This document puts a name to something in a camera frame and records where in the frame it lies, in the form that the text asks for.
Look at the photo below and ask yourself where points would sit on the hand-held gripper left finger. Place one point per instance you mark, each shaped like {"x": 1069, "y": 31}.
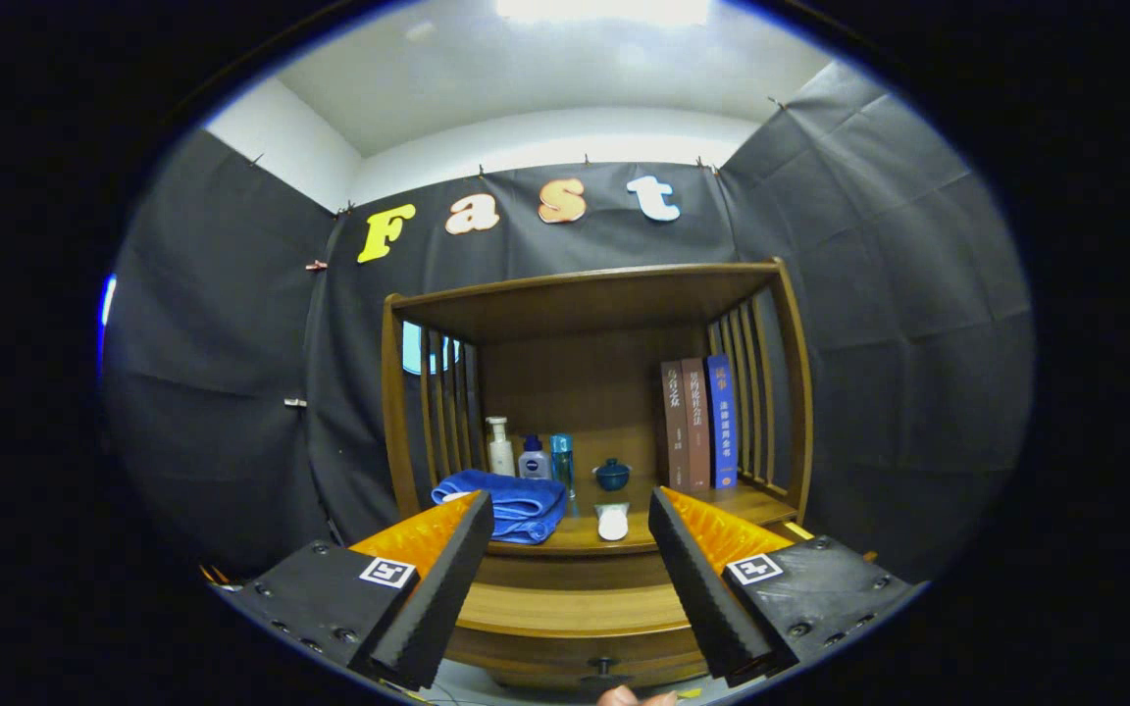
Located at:
{"x": 447, "y": 579}

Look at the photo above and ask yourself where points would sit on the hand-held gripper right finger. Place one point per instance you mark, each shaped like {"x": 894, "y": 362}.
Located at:
{"x": 693, "y": 588}

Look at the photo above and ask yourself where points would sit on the white and green tube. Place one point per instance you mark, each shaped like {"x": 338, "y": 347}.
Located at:
{"x": 612, "y": 524}

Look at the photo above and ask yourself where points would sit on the wooden drawer with black knob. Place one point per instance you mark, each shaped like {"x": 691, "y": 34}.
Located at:
{"x": 575, "y": 608}

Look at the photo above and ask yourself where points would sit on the wooden countertop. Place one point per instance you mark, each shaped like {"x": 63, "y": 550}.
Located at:
{"x": 575, "y": 537}

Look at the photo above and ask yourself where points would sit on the brown wooden cabinet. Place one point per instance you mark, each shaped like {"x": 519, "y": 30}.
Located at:
{"x": 585, "y": 382}

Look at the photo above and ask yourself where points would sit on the folded blue towel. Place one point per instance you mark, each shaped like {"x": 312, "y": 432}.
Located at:
{"x": 516, "y": 505}

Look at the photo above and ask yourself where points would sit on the white pump bottle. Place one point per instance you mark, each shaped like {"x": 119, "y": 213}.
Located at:
{"x": 500, "y": 453}

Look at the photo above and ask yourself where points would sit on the dark blue lidded teacup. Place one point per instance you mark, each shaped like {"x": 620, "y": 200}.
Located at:
{"x": 612, "y": 477}

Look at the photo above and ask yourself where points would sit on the white bottle with blue cap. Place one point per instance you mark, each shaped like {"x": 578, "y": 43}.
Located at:
{"x": 535, "y": 463}

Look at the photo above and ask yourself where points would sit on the reddish brown book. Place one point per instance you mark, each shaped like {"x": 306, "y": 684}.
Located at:
{"x": 696, "y": 431}

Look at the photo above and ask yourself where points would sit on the dark brown book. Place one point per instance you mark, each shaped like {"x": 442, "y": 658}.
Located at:
{"x": 673, "y": 431}

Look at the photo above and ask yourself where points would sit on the clear teal bottle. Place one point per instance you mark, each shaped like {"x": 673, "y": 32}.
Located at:
{"x": 562, "y": 461}

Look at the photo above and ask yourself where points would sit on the blue book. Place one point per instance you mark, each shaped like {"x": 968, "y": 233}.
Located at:
{"x": 722, "y": 422}

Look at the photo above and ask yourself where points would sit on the black backdrop cloth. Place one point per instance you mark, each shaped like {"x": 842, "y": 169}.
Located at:
{"x": 869, "y": 294}

